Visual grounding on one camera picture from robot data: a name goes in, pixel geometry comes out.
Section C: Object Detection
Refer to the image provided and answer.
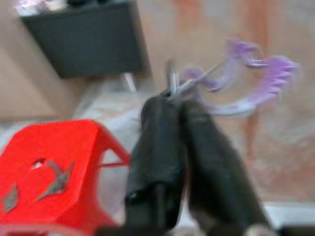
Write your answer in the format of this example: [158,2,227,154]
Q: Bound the white tape roll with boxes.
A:
[47,0,66,11]

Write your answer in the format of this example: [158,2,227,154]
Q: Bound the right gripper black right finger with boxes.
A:
[179,99,275,236]

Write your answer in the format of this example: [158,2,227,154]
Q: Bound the pink white tissue box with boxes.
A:
[15,0,48,12]

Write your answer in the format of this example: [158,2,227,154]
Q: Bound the black low console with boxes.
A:
[20,0,151,93]

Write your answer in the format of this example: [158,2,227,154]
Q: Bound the light wooden cabinet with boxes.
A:
[0,9,89,121]

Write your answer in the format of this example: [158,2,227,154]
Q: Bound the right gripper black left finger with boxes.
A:
[124,95,189,233]

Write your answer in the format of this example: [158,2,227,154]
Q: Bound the purple key bunch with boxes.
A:
[161,37,303,119]

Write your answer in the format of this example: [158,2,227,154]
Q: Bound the red plastic stool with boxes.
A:
[0,118,133,236]

